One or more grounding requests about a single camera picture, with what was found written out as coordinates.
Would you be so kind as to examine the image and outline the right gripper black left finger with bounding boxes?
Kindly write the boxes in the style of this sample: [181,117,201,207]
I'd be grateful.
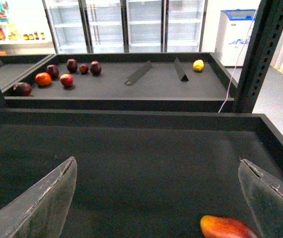
[0,157,77,238]

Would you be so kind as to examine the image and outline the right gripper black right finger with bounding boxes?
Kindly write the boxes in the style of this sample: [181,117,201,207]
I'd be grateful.
[238,159,283,238]

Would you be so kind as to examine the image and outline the red yellow apple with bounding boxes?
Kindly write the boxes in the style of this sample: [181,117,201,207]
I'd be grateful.
[200,215,258,238]

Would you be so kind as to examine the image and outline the dark red apple front left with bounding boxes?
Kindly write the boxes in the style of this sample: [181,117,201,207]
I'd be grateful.
[13,82,32,97]

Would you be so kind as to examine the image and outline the dark red apple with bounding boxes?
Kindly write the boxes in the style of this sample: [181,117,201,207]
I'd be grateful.
[66,59,78,73]
[46,64,59,79]
[13,82,32,97]
[90,61,102,75]

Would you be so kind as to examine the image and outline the orange red apple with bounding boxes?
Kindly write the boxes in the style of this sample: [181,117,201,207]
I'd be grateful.
[35,72,52,87]

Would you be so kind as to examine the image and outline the bright red apple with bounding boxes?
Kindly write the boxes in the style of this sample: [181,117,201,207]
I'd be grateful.
[59,74,74,87]

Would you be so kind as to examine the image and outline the dark red apple rear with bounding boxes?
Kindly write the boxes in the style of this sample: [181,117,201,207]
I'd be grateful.
[66,59,78,73]

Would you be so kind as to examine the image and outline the small red apple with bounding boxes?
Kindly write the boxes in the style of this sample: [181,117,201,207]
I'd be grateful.
[79,64,89,75]

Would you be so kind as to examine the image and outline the dark red apple right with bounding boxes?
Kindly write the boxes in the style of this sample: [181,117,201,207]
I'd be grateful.
[90,61,102,75]

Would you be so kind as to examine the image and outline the black lower display tray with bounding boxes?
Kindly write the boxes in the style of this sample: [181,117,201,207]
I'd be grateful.
[0,109,283,238]

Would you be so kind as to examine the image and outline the black display tray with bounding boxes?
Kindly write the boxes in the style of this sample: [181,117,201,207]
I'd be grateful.
[2,53,237,113]
[0,109,283,238]

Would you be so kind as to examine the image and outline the black triangular divider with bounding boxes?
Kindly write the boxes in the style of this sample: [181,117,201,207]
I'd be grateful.
[174,57,189,82]

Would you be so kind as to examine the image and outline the black upper display tray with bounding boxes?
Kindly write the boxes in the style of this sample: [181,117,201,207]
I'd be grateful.
[2,53,237,113]

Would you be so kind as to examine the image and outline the yellow lemon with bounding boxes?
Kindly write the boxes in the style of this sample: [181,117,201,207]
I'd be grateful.
[193,59,205,72]

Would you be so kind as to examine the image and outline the black flat divider strip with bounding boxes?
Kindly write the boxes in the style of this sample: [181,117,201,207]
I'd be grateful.
[125,60,152,86]

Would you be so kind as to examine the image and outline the white blue chest freezer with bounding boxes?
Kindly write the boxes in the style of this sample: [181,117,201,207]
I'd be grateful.
[215,9,256,67]

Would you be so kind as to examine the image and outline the shelf with bottles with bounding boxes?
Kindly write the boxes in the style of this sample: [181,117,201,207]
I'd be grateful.
[0,0,56,56]

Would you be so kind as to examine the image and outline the glass door display fridge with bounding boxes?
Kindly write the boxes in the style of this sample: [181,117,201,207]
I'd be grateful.
[43,0,207,54]

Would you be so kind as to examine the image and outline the black perforated steel post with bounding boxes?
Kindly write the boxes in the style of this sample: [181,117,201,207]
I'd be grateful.
[232,0,283,113]

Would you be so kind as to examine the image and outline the white thin cable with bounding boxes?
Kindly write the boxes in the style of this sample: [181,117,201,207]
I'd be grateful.
[218,7,259,113]

